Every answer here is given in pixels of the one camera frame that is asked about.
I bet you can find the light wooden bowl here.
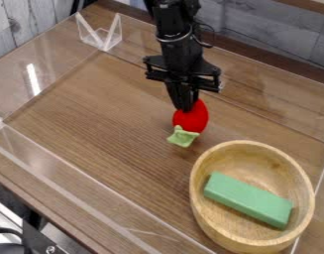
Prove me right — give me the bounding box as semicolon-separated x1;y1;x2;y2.
189;140;315;254

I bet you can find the red plush strawberry fruit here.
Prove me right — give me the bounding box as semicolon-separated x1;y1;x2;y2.
165;98;210;149

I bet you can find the black metal stand bracket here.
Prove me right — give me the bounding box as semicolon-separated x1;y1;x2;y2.
22;210;60;254

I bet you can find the clear acrylic enclosure wall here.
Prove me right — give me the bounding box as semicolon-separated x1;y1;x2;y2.
0;8;324;254

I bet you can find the black cable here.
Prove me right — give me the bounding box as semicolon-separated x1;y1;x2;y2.
0;227;29;254

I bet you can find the green rectangular block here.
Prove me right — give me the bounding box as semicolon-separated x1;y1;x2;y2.
202;172;293;229

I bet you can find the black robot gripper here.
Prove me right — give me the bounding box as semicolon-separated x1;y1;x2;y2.
142;56;221;112

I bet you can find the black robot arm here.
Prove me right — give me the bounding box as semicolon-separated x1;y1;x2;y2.
142;0;221;112

